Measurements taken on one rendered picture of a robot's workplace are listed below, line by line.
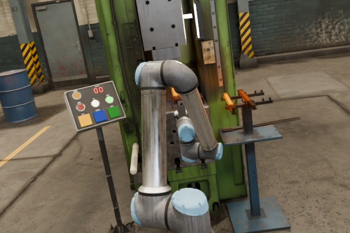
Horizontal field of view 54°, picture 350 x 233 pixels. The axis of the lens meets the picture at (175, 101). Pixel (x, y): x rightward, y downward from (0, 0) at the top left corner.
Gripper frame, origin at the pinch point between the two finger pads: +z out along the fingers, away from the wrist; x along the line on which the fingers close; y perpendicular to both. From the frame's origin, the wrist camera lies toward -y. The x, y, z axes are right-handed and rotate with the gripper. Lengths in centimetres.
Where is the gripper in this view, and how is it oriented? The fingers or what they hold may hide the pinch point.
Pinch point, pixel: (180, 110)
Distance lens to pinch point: 220.3
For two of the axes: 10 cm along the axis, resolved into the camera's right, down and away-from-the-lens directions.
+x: 9.9, -1.6, 0.3
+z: -0.7, -2.6, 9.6
